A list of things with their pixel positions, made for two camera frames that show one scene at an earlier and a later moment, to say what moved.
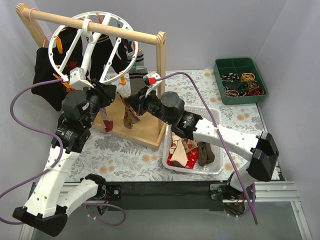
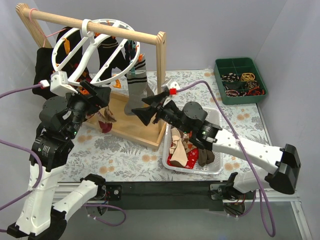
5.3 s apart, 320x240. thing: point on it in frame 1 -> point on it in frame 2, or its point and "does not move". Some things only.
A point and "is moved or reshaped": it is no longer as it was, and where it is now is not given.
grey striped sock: x=138 y=62 -> x=140 y=73
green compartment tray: x=239 y=79 does not move
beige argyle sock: x=189 y=144 does not move
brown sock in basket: x=205 y=154 does not move
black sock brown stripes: x=102 y=52 -> x=105 y=47
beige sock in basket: x=179 y=158 does not move
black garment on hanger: x=64 y=54 does not move
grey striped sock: x=136 y=74 does not move
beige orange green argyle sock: x=130 y=116 -> x=108 y=115
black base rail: x=155 y=195 does not move
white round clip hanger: x=91 y=57 is moved or reshaped
